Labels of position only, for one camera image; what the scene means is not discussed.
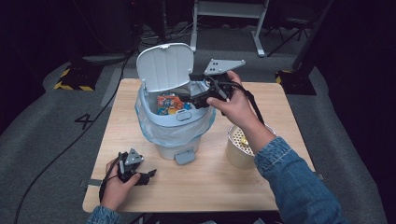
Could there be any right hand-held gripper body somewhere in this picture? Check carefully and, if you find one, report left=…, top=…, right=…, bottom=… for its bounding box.
left=199, top=59, right=247, bottom=110

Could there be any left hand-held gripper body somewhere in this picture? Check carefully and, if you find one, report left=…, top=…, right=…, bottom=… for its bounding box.
left=117, top=147, right=146, bottom=184

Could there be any orange snack wrapper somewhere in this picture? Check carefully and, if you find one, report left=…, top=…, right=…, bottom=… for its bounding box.
left=156, top=92, right=192, bottom=117

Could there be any white pedal trash can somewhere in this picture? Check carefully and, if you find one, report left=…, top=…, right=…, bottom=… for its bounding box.
left=134, top=42, right=218, bottom=166

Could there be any beige round container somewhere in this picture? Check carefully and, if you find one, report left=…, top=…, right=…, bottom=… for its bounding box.
left=224, top=123, right=276, bottom=171

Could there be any person's left hand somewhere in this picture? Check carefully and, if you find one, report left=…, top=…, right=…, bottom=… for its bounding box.
left=100, top=158, right=142, bottom=212

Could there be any person's right hand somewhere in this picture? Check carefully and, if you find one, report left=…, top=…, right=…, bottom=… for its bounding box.
left=205, top=70, right=269, bottom=138

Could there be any light blue plastic bin liner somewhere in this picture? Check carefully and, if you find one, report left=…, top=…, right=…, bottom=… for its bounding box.
left=134, top=84, right=218, bottom=149

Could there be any black yellow striped stand base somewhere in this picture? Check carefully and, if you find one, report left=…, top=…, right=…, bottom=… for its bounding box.
left=275, top=0, right=336, bottom=96
left=53, top=63, right=105, bottom=92

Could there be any black tripod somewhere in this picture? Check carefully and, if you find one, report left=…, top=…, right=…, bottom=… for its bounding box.
left=266, top=13, right=313, bottom=58

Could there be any left hand-held gripper black cable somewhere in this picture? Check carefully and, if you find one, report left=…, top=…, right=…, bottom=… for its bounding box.
left=98, top=152, right=125, bottom=203

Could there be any hand-held gripper black cable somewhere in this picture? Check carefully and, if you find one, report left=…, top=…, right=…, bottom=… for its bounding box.
left=98, top=152, right=125, bottom=203
left=211, top=77, right=266, bottom=126

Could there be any right hand-held gripper black cable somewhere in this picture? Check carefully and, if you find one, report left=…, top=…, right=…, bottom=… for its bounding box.
left=211, top=77, right=266, bottom=126

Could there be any white metal stand frame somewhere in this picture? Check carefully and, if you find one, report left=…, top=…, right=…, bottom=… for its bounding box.
left=190, top=0, right=271, bottom=58

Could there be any long black floor cable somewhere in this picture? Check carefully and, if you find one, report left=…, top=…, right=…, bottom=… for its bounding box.
left=12, top=46, right=135, bottom=224

